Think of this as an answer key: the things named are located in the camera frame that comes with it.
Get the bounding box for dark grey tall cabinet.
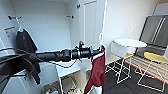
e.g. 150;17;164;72
138;13;168;48

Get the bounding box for white upper kitchen cabinets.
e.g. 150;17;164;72
152;2;168;17

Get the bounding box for white hanger with black garment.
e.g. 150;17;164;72
15;18;26;34

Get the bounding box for white wardrobe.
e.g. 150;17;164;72
0;0;108;94

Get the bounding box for orange and white label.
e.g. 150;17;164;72
3;25;17;33

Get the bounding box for white metal drying rack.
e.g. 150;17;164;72
105;53;135;84

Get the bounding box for red varsity jacket white sleeves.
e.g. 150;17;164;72
83;44;107;94

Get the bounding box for white hanger with red jacket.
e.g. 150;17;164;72
90;31;107;62

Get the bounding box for black wall hook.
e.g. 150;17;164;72
65;14;75;20
8;14;23;22

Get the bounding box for round white table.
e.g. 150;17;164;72
112;37;148;49

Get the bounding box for black garment with grey print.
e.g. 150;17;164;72
14;29;43;86

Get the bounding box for white wardrobe door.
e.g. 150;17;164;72
77;0;108;73

